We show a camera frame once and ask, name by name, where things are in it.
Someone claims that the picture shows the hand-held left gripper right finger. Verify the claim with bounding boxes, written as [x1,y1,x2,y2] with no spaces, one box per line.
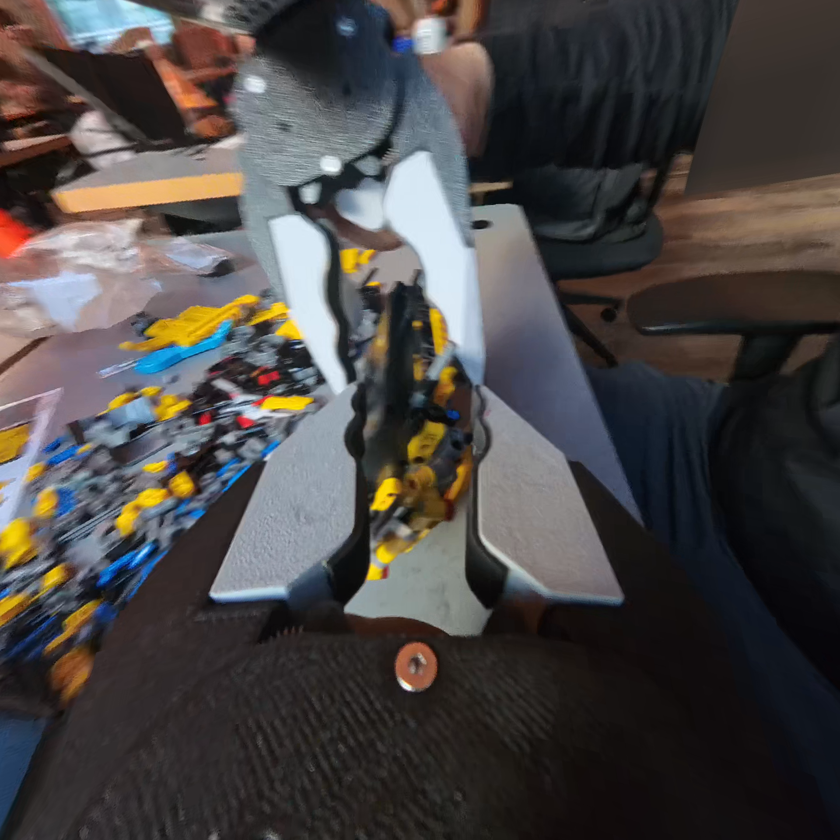
[465,384,626,610]

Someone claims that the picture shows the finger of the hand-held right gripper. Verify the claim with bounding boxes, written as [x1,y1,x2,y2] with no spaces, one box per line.
[268,213,360,396]
[382,151,488,385]

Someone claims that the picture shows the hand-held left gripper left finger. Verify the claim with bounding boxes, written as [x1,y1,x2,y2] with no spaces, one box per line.
[209,384,371,611]

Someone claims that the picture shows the black yellow toy block vehicle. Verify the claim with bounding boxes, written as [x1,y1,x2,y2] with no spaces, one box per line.
[357,269,476,581]

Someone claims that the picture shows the person's right forearm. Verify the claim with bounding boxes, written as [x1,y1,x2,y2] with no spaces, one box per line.
[472,0,742,178]

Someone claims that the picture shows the grey desk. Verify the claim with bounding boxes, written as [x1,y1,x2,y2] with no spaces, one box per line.
[0,203,644,637]

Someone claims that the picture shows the person's right hand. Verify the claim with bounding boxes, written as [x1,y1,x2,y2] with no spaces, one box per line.
[423,42,494,161]

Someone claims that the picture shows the pile of building block parts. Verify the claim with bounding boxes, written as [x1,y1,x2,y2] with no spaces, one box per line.
[0,246,395,710]

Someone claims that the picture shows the person's legs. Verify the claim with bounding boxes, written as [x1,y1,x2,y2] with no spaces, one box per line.
[584,341,840,808]

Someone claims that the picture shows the blue plastic toy part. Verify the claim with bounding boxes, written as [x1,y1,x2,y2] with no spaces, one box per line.
[134,331,232,376]

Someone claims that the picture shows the wooden table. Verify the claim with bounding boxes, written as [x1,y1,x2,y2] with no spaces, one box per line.
[51,150,245,217]

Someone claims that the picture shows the loose clear plastic bag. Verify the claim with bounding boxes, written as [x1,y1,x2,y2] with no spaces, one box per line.
[0,220,237,336]

